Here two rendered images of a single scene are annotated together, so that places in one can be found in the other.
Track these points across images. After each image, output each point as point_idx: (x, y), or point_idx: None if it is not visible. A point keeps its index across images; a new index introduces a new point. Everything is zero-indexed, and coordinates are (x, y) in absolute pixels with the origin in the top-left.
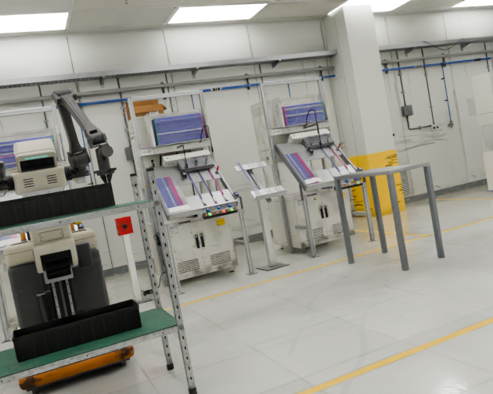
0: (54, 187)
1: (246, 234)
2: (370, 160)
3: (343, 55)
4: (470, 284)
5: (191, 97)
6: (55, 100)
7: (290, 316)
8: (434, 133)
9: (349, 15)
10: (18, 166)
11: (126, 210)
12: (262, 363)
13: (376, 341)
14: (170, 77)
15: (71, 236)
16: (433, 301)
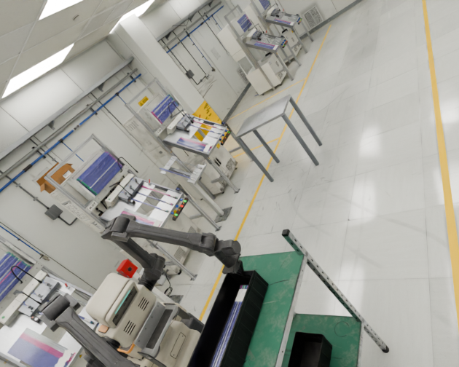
0: (149, 308)
1: (200, 208)
2: (198, 115)
3: (140, 57)
4: (377, 148)
5: (63, 144)
6: (121, 239)
7: (316, 240)
8: (209, 79)
9: (127, 27)
10: (112, 325)
11: (300, 282)
12: (377, 287)
13: (412, 218)
14: (36, 139)
15: (189, 328)
16: (382, 172)
